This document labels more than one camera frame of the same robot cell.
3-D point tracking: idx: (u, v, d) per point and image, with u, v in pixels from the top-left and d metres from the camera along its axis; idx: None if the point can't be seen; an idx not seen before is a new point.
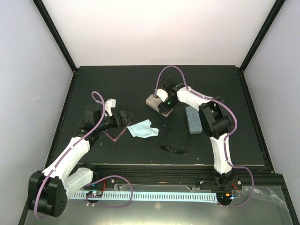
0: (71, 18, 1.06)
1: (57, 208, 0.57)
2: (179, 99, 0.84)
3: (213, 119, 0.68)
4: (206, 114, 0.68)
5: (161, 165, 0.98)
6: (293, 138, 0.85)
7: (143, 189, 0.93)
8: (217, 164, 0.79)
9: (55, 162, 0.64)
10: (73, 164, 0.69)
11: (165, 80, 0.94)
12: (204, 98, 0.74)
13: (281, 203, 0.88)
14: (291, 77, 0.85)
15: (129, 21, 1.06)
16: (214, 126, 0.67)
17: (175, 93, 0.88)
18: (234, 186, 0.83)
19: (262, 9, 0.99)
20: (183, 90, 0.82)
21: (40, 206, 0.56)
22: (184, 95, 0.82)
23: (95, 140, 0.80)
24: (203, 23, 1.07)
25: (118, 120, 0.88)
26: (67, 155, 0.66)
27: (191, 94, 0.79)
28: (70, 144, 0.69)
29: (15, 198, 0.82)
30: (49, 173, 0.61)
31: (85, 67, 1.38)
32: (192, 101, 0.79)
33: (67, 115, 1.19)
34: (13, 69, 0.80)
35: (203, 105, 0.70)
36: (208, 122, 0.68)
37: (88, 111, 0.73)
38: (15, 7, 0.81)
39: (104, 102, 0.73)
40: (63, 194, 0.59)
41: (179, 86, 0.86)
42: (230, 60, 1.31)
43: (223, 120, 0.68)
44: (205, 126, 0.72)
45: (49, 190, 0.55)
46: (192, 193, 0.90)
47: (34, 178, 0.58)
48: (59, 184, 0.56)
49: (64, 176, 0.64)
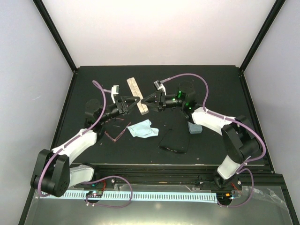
0: (71, 18, 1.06)
1: (59, 188, 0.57)
2: (195, 121, 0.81)
3: (241, 141, 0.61)
4: (232, 137, 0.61)
5: (161, 165, 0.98)
6: (293, 139, 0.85)
7: (143, 189, 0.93)
8: (223, 172, 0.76)
9: (65, 142, 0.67)
10: (80, 150, 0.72)
11: (188, 95, 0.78)
12: (226, 119, 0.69)
13: (281, 203, 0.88)
14: (292, 78, 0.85)
15: (129, 20, 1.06)
16: (243, 151, 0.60)
17: (189, 116, 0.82)
18: (234, 186, 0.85)
19: (262, 10, 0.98)
20: (201, 112, 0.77)
21: (42, 183, 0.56)
22: (200, 116, 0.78)
23: (102, 134, 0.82)
24: (202, 23, 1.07)
25: (119, 107, 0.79)
26: (75, 140, 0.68)
27: (209, 116, 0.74)
28: (79, 131, 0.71)
29: (14, 198, 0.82)
30: (58, 151, 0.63)
31: (85, 67, 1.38)
32: (212, 124, 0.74)
33: (67, 116, 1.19)
34: (12, 70, 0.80)
35: (226, 127, 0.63)
36: (236, 147, 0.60)
37: (88, 112, 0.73)
38: (15, 7, 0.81)
39: (102, 88, 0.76)
40: (66, 175, 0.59)
41: (194, 106, 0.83)
42: (231, 60, 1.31)
43: (252, 142, 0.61)
44: (231, 150, 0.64)
45: (56, 168, 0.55)
46: (192, 193, 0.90)
47: (43, 155, 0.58)
48: (66, 162, 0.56)
49: (71, 157, 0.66)
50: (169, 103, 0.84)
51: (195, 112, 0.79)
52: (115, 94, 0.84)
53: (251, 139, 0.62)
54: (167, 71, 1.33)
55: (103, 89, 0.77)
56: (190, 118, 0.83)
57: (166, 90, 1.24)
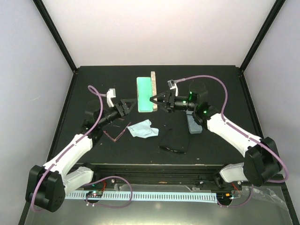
0: (71, 18, 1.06)
1: (55, 202, 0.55)
2: (209, 128, 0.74)
3: (263, 165, 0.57)
4: (257, 161, 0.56)
5: (161, 165, 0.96)
6: (293, 139, 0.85)
7: (143, 189, 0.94)
8: (225, 173, 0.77)
9: (57, 156, 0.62)
10: (75, 160, 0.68)
11: (199, 95, 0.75)
12: (250, 138, 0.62)
13: (281, 202, 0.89)
14: (291, 78, 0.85)
15: (128, 20, 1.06)
16: (264, 176, 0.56)
17: (203, 119, 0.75)
18: (234, 186, 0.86)
19: (262, 10, 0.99)
20: (219, 120, 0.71)
21: (36, 199, 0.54)
22: (218, 126, 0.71)
23: (99, 138, 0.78)
24: (202, 23, 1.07)
25: (120, 109, 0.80)
26: (68, 152, 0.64)
27: (229, 128, 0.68)
28: (73, 140, 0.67)
29: (14, 198, 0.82)
30: (50, 167, 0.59)
31: (85, 67, 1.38)
32: (229, 137, 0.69)
33: (67, 116, 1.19)
34: (13, 69, 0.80)
35: (250, 150, 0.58)
36: (258, 171, 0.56)
37: (88, 111, 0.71)
38: (15, 7, 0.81)
39: (100, 94, 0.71)
40: (61, 189, 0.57)
41: (209, 110, 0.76)
42: (231, 60, 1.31)
43: (273, 167, 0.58)
44: (249, 172, 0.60)
45: (48, 184, 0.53)
46: (192, 193, 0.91)
47: (35, 171, 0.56)
48: (59, 179, 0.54)
49: (65, 170, 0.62)
50: (179, 105, 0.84)
51: (213, 117, 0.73)
52: (113, 96, 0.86)
53: (273, 163, 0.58)
54: (167, 71, 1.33)
55: (99, 94, 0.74)
56: (204, 122, 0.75)
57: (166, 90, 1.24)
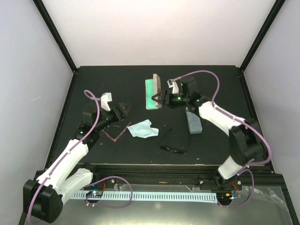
0: (71, 18, 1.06)
1: (52, 215, 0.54)
2: (201, 116, 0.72)
3: (246, 144, 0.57)
4: (240, 139, 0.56)
5: (161, 165, 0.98)
6: (292, 138, 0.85)
7: (142, 189, 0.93)
8: (223, 170, 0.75)
9: (50, 168, 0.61)
10: (71, 169, 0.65)
11: (188, 84, 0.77)
12: (235, 120, 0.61)
13: (281, 202, 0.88)
14: (291, 77, 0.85)
15: (128, 20, 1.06)
16: (247, 155, 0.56)
17: (196, 107, 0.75)
18: (234, 186, 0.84)
19: (262, 10, 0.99)
20: (208, 105, 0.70)
21: (33, 212, 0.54)
22: (207, 111, 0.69)
23: (95, 142, 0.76)
24: (202, 23, 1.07)
25: (118, 113, 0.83)
26: (62, 161, 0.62)
27: (218, 112, 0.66)
28: (67, 149, 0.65)
29: (15, 198, 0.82)
30: (43, 181, 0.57)
31: (85, 67, 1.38)
32: (218, 121, 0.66)
33: (67, 116, 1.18)
34: (13, 69, 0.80)
35: (233, 129, 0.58)
36: (240, 149, 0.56)
37: (86, 112, 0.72)
38: (15, 7, 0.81)
39: (96, 98, 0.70)
40: (58, 202, 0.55)
41: (201, 98, 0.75)
42: (231, 60, 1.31)
43: (258, 147, 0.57)
44: (233, 151, 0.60)
45: (43, 199, 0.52)
46: (192, 193, 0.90)
47: (29, 185, 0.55)
48: (53, 194, 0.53)
49: (60, 183, 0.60)
50: (175, 101, 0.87)
51: (203, 105, 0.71)
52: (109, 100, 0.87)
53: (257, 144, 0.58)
54: (167, 71, 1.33)
55: (96, 98, 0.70)
56: (197, 109, 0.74)
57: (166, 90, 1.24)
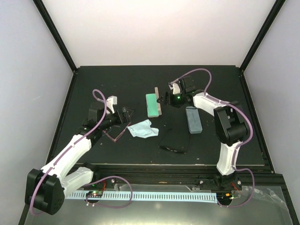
0: (71, 18, 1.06)
1: (54, 206, 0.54)
2: (195, 104, 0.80)
3: (229, 123, 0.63)
4: (221, 118, 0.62)
5: (161, 165, 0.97)
6: (293, 138, 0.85)
7: (143, 189, 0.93)
8: (220, 165, 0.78)
9: (55, 159, 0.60)
10: (74, 162, 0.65)
11: (183, 80, 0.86)
12: (220, 102, 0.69)
13: (281, 203, 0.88)
14: (292, 77, 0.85)
15: (127, 20, 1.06)
16: (229, 133, 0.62)
17: (191, 99, 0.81)
18: (234, 186, 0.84)
19: (262, 9, 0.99)
20: (200, 94, 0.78)
21: (35, 202, 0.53)
22: (198, 98, 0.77)
23: (98, 139, 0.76)
24: (201, 23, 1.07)
25: (121, 117, 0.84)
26: (66, 153, 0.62)
27: (207, 99, 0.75)
28: (71, 142, 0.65)
29: (15, 199, 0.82)
30: (48, 170, 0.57)
31: (85, 67, 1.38)
32: (208, 106, 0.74)
33: (67, 115, 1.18)
34: (14, 68, 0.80)
35: (218, 108, 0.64)
36: (223, 127, 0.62)
37: (92, 109, 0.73)
38: (15, 6, 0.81)
39: (106, 99, 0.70)
40: (60, 192, 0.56)
41: (196, 91, 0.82)
42: (231, 60, 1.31)
43: (240, 127, 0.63)
44: (218, 131, 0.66)
45: (46, 188, 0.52)
46: (192, 193, 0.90)
47: (33, 174, 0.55)
48: (57, 183, 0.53)
49: (63, 175, 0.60)
50: (175, 100, 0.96)
51: (196, 94, 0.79)
52: (114, 103, 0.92)
53: (240, 124, 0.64)
54: (167, 71, 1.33)
55: (106, 100, 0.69)
56: (192, 100, 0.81)
57: (166, 90, 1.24)
